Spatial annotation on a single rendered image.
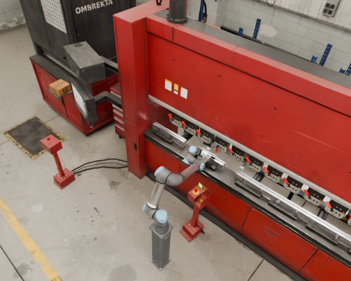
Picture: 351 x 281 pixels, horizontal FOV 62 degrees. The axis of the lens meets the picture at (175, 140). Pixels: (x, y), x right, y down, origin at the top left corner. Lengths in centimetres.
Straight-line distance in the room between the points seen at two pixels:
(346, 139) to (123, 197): 283
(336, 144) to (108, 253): 270
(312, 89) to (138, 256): 261
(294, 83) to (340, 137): 53
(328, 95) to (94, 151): 351
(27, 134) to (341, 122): 452
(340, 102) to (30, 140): 439
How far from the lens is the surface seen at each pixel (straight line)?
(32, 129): 544
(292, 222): 319
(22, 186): 463
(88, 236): 392
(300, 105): 245
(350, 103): 233
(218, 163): 330
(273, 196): 319
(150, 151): 384
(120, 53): 316
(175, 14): 286
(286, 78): 238
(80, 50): 322
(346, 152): 256
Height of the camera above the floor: 339
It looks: 44 degrees down
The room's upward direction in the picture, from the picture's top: 4 degrees clockwise
